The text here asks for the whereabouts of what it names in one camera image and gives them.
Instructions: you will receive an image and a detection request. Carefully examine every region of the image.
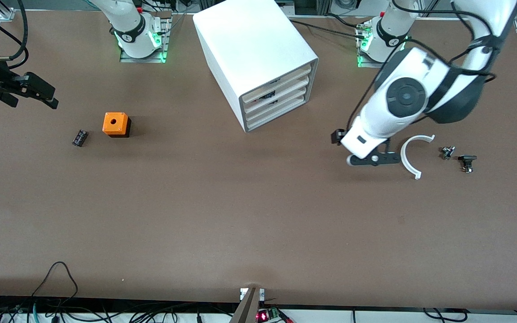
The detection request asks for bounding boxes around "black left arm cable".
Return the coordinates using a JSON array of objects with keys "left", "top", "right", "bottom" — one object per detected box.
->
[{"left": 346, "top": 0, "right": 497, "bottom": 131}]

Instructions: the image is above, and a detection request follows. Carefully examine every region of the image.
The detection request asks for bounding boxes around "black floor cable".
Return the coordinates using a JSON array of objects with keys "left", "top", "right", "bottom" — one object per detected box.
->
[{"left": 422, "top": 307, "right": 468, "bottom": 323}]

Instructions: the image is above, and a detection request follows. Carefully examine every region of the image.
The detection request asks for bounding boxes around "circuit board with red light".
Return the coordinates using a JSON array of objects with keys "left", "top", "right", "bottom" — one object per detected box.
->
[{"left": 256, "top": 308, "right": 282, "bottom": 323}]

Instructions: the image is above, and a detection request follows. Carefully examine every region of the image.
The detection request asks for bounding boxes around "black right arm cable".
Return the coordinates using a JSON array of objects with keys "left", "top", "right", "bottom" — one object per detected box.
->
[{"left": 0, "top": 0, "right": 29, "bottom": 61}]

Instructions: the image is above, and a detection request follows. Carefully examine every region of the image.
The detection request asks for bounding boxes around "white drawer cabinet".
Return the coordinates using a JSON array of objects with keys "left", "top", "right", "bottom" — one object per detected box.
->
[{"left": 193, "top": 0, "right": 320, "bottom": 133}]

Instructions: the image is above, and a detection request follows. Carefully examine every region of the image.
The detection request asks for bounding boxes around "orange box with hole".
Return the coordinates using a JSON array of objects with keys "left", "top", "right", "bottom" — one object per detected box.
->
[{"left": 102, "top": 112, "right": 132, "bottom": 138}]

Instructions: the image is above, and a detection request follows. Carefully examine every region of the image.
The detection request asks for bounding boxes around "white curved plastic arc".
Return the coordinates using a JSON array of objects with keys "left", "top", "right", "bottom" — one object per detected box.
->
[{"left": 400, "top": 134, "right": 436, "bottom": 180}]

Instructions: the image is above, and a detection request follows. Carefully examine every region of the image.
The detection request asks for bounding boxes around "grey metal camera bracket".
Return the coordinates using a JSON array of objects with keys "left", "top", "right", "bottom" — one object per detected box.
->
[{"left": 229, "top": 287, "right": 266, "bottom": 323}]

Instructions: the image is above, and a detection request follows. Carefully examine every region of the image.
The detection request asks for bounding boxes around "small black contact part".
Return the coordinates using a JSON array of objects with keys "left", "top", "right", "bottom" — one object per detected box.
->
[{"left": 458, "top": 155, "right": 478, "bottom": 174}]

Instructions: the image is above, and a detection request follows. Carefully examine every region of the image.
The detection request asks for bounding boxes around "white plastic drawer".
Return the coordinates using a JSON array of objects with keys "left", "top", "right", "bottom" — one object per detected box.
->
[
  {"left": 244, "top": 77, "right": 309, "bottom": 118},
  {"left": 246, "top": 90, "right": 307, "bottom": 131},
  {"left": 242, "top": 65, "right": 313, "bottom": 107}
]

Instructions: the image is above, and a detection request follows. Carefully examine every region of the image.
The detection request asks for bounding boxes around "black table cable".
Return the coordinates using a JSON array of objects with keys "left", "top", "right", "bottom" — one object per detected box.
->
[
  {"left": 324, "top": 13, "right": 376, "bottom": 28},
  {"left": 288, "top": 19, "right": 367, "bottom": 40}
]

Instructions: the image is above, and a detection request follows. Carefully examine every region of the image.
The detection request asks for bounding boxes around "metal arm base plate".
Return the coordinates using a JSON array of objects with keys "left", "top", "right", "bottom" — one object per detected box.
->
[
  {"left": 356, "top": 22, "right": 405, "bottom": 69},
  {"left": 119, "top": 11, "right": 172, "bottom": 63}
]

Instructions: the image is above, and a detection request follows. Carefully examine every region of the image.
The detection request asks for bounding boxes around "thin black looped cable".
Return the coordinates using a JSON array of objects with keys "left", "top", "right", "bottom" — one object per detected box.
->
[{"left": 30, "top": 262, "right": 79, "bottom": 310}]

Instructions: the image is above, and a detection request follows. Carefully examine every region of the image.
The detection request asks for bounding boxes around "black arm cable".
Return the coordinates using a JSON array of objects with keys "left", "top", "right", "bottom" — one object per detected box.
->
[
  {"left": 0, "top": 0, "right": 29, "bottom": 61},
  {"left": 346, "top": 0, "right": 497, "bottom": 131}
]

